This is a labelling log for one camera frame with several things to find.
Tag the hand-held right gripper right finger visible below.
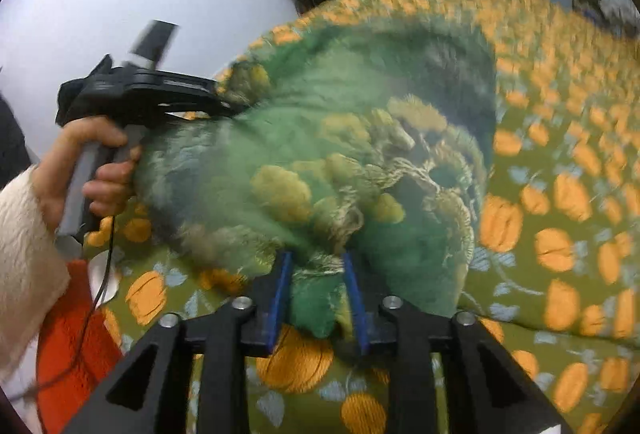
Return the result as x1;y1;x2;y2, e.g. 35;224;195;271
341;251;576;434

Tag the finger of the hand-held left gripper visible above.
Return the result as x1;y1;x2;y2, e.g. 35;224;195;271
162;74;248;119

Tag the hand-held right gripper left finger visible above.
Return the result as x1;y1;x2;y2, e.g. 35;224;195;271
62;251;296;434

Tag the green patterned garment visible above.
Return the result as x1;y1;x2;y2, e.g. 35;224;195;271
132;11;498;340

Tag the person's left forearm cream sleeve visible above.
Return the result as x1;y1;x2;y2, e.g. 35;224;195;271
0;165;72;387

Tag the person's left hand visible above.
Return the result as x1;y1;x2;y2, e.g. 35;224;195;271
31;116;143;234

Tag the white round object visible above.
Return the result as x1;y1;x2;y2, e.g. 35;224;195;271
86;248;122;306

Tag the green blanket with orange print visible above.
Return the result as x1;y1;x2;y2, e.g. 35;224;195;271
82;0;640;434

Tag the orange knit cloth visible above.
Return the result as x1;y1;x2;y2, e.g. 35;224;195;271
35;258;126;434

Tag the pile of mixed clutter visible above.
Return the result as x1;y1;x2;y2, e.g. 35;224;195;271
572;0;640;40

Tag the black cable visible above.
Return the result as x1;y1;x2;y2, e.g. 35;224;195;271
7;213;117;402

